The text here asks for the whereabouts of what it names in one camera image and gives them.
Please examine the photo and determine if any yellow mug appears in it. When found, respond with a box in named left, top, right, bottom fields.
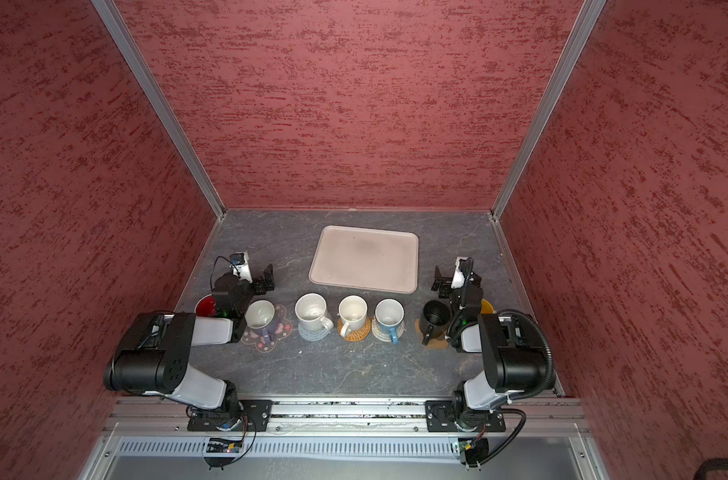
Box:
left=481, top=299, right=495, bottom=314

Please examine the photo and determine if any white mug red inside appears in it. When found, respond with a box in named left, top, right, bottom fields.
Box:
left=195, top=295, right=217, bottom=318

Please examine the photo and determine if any white mug purple band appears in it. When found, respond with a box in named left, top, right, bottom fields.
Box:
left=245, top=300, right=278, bottom=345

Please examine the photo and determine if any black mug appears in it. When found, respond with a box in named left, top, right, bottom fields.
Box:
left=419, top=300, right=452, bottom=346

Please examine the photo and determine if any brown paw coaster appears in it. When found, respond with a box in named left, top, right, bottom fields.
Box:
left=414, top=319, right=449, bottom=350

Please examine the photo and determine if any pink flower coaster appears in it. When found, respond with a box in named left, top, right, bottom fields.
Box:
left=241, top=303, right=295, bottom=353

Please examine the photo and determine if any light blue mug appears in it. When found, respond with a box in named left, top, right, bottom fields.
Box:
left=375, top=299, right=405, bottom=345

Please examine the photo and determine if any grey round coaster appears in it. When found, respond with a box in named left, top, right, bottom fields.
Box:
left=298, top=324, right=330, bottom=342

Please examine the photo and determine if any beige woven spiral coaster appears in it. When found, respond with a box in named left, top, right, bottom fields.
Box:
left=372, top=319, right=405, bottom=344

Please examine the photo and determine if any brown woven rattan coaster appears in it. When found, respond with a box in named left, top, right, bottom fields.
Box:
left=337, top=318, right=373, bottom=342

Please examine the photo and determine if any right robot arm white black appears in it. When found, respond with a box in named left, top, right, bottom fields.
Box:
left=420, top=257, right=555, bottom=431

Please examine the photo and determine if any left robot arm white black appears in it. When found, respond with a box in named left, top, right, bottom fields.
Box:
left=103, top=252, right=275, bottom=431

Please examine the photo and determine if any beige serving tray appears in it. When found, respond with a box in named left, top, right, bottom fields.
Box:
left=308, top=225, right=419, bottom=294

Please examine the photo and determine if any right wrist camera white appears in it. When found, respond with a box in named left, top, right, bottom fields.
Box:
left=451, top=256, right=474, bottom=289

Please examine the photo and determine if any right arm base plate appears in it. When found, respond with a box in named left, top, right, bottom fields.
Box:
left=424, top=400, right=506, bottom=433

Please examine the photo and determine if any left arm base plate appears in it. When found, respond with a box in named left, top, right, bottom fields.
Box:
left=186, top=399, right=273, bottom=434

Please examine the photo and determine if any aluminium mounting rail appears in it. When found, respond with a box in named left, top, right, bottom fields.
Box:
left=102, top=396, right=592, bottom=437

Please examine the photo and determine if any black cable bottom right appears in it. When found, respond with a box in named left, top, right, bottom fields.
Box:
left=692, top=457, right=728, bottom=480

